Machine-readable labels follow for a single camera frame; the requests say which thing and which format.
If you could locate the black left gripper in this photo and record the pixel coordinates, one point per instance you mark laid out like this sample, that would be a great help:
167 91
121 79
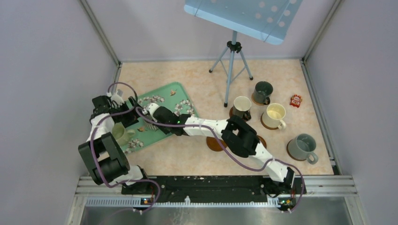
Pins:
131 118

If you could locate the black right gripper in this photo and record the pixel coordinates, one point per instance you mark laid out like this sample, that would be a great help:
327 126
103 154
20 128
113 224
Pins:
166 131

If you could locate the dark brown wooden coaster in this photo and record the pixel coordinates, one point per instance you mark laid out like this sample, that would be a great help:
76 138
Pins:
213 144

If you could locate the white and black cup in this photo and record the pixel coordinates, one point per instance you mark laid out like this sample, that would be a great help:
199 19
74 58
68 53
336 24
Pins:
241 107

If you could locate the light tan wooden coaster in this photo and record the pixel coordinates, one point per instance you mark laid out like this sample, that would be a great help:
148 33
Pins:
267 101

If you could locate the dark grey cup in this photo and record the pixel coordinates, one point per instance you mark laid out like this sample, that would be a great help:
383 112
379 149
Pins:
262 90

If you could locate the cream cup with yellow inside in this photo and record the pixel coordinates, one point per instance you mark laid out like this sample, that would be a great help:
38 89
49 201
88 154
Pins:
274 115

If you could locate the metallic grey cup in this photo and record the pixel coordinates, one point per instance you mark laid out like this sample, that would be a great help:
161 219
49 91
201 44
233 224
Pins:
150 126

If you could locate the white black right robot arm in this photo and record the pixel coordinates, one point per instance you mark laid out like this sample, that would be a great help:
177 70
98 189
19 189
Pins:
240 138

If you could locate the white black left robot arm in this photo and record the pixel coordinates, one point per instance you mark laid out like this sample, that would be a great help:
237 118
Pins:
102 143

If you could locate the pale green cup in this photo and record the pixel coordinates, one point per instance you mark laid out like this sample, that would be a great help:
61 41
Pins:
121 134

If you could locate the green floral serving tray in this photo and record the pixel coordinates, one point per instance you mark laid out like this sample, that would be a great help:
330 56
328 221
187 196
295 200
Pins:
172 96

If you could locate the small red toy packet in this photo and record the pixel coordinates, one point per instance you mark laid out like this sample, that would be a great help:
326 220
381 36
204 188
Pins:
296 100

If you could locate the blue music stand with tripod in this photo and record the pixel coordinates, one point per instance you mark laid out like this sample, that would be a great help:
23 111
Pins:
265 20

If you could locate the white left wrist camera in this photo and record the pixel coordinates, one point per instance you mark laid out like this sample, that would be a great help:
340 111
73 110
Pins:
116 98

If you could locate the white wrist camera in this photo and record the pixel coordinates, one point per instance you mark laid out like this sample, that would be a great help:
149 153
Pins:
116 98
150 109

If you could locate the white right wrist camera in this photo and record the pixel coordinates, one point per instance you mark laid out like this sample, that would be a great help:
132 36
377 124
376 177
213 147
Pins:
150 109

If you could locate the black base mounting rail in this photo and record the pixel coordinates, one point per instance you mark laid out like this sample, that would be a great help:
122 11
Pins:
214 189

